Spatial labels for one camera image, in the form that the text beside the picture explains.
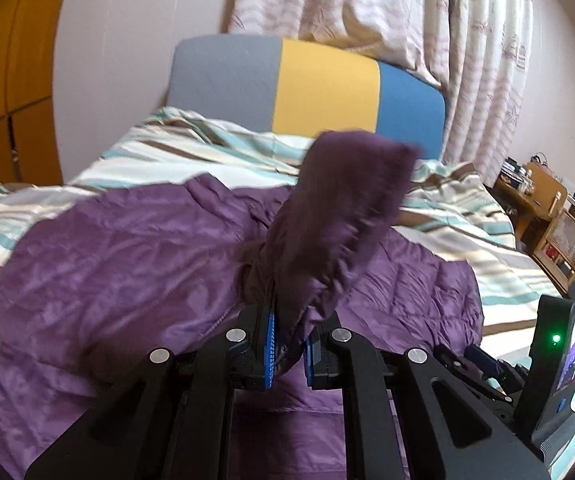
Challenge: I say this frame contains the purple quilted puffer jacket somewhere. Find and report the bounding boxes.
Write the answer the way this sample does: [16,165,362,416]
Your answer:
[0,131,484,479]

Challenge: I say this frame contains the wooden chair with cushion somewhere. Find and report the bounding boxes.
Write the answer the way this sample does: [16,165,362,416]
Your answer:
[533,209,575,295]

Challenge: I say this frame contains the striped duvet on bed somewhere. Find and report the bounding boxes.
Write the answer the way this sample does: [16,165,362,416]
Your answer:
[0,107,554,365]

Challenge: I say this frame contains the wooden bedside desk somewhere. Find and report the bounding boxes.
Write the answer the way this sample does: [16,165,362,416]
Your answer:
[493,162,567,250]

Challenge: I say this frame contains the grey yellow blue headboard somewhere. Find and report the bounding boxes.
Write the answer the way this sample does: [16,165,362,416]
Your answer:
[166,35,446,159]

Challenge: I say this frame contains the orange wooden wardrobe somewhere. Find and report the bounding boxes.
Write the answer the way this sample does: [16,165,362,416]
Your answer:
[0,0,63,185]

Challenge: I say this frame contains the pink patterned curtain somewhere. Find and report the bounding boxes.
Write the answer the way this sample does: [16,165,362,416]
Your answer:
[229,0,534,184]

